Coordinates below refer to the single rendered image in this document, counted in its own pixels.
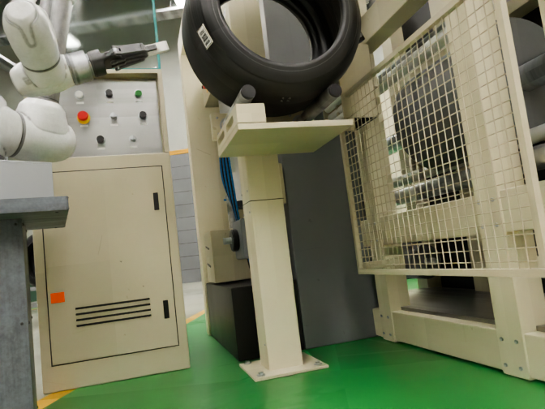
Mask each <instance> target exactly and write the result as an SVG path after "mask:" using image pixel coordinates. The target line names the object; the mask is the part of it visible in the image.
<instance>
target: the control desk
mask: <svg viewBox="0 0 545 409"><path fill-rule="evenodd" d="M106 70H107V74H106V75H103V76H99V77H95V76H93V81H90V82H87V83H83V84H79V85H75V86H72V87H70V88H68V89H67V90H65V91H62V92H60V98H59V105H61V106H62V108H63V109H64V110H65V112H66V117H67V123H68V125H69V126H70V127H71V128H72V129H73V131H74V133H75V138H76V147H75V151H74V152H73V154H72V155H71V156H70V157H69V158H67V159H66V160H64V161H58V162H52V171H53V183H54V196H68V197H69V198H68V203H69V211H68V215H67V221H66V226H65V227H63V228H52V229H40V230H32V237H33V251H34V263H35V275H36V300H37V313H38V325H39V338H40V351H41V375H42V388H43V394H51V393H56V392H60V391H65V390H73V389H78V388H83V387H87V386H92V385H100V384H105V383H110V382H114V381H122V380H127V379H131V378H137V377H145V376H149V375H154V374H158V373H163V372H172V371H177V370H181V369H186V368H189V367H190V366H191V365H190V356H189V348H188V339H187V323H186V315H185V306H184V298H183V289H182V273H181V265H180V256H179V248H178V232H177V223H176V215H175V206H174V190H173V182H172V173H171V165H170V148H169V140H168V131H167V123H166V114H165V98H164V90H163V81H162V73H161V69H122V70H120V71H115V69H106ZM58 292H64V296H65V302H62V303H55V304H52V303H51V298H50V294H52V293H58Z"/></svg>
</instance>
